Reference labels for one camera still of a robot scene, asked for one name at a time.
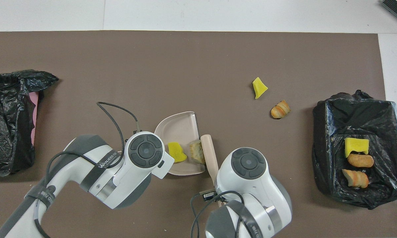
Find beige plastic dustpan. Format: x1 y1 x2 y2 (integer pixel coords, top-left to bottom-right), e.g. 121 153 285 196
154 111 206 176

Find pale toy dumpling piece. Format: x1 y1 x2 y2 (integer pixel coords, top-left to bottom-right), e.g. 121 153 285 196
189 139 205 165

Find beige hand brush black bristles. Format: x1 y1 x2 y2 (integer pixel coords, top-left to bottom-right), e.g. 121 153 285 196
200 134 223 207

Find ridged yellow sponge piece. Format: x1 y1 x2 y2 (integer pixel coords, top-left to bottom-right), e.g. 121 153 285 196
168 142 187 163

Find wedge yellow sponge piece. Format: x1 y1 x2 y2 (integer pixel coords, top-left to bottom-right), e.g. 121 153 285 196
252 77 269 99

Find striped orange toy croissant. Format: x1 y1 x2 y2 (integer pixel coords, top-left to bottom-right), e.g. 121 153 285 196
270 100 291 119

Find notched yellow sponge piece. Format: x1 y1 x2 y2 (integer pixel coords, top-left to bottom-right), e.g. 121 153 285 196
344 138 370 158

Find brown toy bread roll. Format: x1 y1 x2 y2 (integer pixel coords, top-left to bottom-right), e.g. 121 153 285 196
347 154 374 168

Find tan toy pastry piece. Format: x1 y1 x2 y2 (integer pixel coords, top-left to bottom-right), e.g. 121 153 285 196
342 169 369 188

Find black trash bag lined bin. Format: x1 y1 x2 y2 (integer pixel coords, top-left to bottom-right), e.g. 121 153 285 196
312 90 397 210

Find pink plastic bin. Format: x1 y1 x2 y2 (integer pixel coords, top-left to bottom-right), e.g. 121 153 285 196
29 92 39 145

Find black trash bag over pink bin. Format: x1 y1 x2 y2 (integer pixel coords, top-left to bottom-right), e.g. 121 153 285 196
0 69 59 177

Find brown table mat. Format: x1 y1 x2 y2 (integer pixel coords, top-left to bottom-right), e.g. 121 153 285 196
0 31 397 238

